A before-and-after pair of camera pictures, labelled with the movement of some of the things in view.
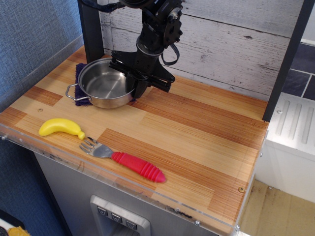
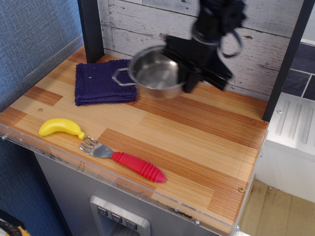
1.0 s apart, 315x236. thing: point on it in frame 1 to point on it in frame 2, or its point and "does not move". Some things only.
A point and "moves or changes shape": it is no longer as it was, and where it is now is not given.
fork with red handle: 98,150 does not move
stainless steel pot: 104,84 moves or changes shape
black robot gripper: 144,64 to 200,56
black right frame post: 299,31 does not move
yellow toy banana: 61,126 does not move
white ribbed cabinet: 287,163 does not move
